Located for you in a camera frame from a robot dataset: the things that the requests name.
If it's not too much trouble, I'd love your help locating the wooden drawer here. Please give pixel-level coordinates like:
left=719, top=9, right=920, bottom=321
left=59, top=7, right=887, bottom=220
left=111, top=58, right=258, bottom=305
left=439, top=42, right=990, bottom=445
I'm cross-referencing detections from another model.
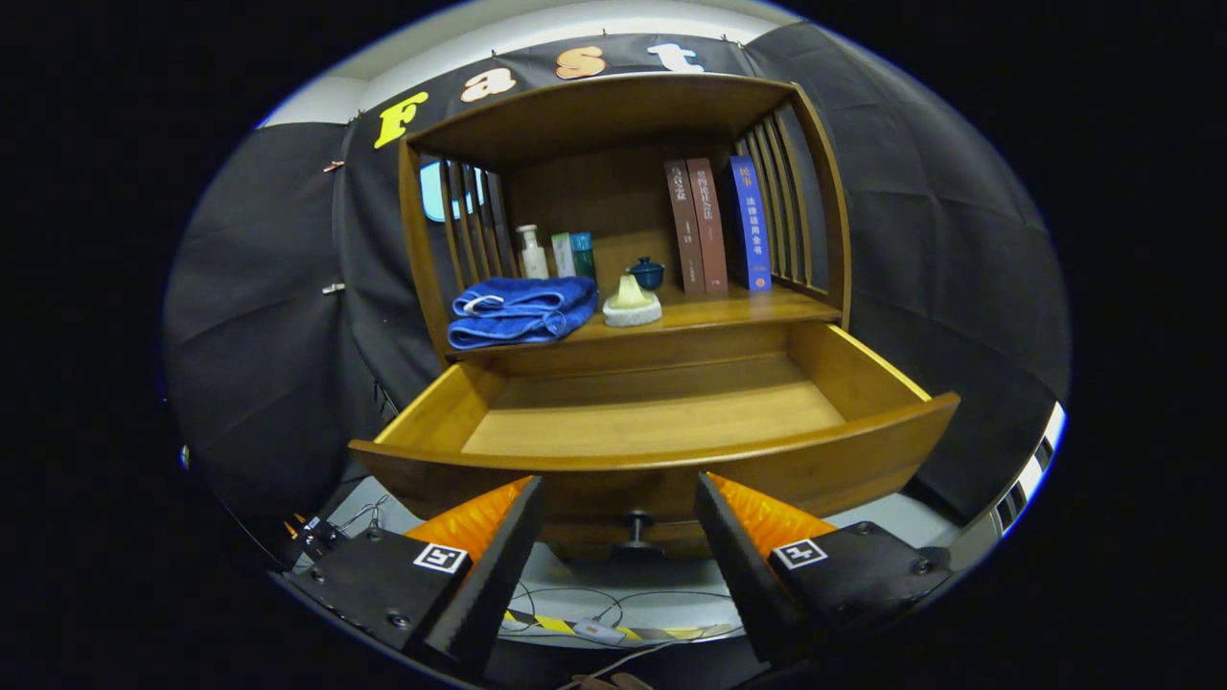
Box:
left=347, top=321, right=961, bottom=564

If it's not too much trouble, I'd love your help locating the grey cable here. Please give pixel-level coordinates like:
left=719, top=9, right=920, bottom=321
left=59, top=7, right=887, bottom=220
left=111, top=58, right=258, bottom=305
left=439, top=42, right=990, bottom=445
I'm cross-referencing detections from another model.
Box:
left=556, top=642, right=677, bottom=690

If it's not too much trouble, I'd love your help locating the black backdrop cloth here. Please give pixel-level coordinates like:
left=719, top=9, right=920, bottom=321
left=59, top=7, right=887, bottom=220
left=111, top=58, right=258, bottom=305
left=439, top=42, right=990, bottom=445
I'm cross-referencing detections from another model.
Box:
left=163, top=21, right=1072, bottom=538

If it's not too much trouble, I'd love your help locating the reddish brown book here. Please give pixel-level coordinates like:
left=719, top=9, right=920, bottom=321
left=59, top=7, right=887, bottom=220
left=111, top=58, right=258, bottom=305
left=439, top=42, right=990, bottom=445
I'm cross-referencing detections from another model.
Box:
left=686, top=157, right=729, bottom=293

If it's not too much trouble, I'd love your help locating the small black orange device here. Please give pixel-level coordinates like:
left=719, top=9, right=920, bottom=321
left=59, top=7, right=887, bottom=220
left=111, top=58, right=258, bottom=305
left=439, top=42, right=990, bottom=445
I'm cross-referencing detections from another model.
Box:
left=281, top=516, right=335, bottom=564

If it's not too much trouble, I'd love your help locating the blue book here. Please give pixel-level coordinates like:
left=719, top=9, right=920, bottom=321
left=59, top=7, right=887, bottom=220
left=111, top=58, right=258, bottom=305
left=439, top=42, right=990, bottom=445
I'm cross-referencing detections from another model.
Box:
left=729, top=155, right=773, bottom=291

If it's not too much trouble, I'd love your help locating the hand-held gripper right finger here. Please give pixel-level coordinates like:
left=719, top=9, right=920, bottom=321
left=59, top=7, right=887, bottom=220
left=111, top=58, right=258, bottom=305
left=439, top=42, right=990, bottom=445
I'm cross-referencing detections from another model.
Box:
left=694, top=471, right=955, bottom=667

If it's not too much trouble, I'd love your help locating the yellow black striped tape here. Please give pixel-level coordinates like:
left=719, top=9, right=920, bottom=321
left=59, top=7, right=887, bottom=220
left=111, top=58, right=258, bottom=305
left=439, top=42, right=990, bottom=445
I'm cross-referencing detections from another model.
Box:
left=503, top=611, right=734, bottom=643

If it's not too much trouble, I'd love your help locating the wooden cabinet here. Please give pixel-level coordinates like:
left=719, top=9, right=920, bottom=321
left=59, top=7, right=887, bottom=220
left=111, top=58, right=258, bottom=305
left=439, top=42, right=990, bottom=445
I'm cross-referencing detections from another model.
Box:
left=398, top=72, right=854, bottom=365

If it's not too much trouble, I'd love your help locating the dark brown book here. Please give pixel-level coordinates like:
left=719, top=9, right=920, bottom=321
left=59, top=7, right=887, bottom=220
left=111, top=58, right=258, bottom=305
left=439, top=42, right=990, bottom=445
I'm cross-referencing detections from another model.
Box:
left=663, top=158, right=706, bottom=294

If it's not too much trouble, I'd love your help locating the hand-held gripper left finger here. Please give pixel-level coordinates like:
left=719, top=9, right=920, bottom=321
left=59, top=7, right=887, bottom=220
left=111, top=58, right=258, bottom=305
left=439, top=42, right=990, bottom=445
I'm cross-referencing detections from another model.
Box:
left=288, top=475, right=547, bottom=672

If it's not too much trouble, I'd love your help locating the wooden countertop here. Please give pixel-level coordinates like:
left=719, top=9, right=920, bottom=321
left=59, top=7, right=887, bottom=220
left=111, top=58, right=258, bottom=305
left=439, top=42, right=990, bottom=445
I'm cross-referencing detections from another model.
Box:
left=446, top=268, right=845, bottom=360

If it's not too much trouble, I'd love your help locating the blue folded towel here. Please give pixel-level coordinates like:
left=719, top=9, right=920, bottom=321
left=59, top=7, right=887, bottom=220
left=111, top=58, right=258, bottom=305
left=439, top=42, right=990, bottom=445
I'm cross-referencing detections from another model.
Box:
left=447, top=276, right=599, bottom=351

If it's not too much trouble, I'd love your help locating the white pump bottle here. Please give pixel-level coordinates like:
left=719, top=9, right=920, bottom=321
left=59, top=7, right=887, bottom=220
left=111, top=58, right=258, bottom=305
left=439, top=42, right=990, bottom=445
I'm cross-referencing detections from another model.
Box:
left=515, top=224, right=550, bottom=281

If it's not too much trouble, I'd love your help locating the white slotted panel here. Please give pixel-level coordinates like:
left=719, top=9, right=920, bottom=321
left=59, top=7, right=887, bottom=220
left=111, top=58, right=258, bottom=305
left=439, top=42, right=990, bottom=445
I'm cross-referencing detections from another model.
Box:
left=949, top=402, right=1067, bottom=566

